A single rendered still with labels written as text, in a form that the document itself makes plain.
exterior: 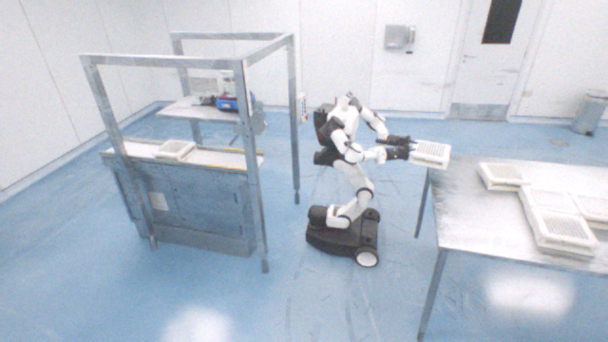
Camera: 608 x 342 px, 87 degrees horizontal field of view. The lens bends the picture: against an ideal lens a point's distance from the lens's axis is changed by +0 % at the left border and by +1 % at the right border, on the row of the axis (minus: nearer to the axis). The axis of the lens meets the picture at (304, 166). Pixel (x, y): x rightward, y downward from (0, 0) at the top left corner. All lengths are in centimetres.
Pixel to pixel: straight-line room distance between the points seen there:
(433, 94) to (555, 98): 179
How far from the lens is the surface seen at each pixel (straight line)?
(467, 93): 594
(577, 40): 623
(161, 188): 294
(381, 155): 224
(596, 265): 216
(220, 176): 244
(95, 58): 255
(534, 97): 629
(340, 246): 285
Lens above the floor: 214
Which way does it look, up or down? 31 degrees down
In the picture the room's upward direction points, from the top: 2 degrees counter-clockwise
